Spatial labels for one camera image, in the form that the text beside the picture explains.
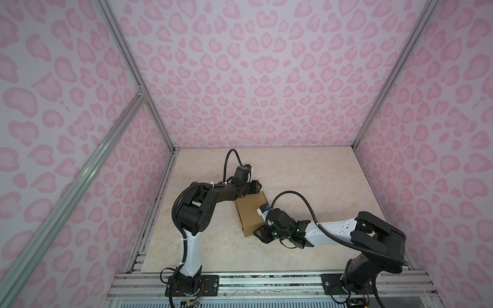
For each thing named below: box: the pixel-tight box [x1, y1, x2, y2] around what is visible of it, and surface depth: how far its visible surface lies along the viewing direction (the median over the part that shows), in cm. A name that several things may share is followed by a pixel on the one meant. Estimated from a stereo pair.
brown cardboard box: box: [234, 191, 269, 238], surface depth 90 cm
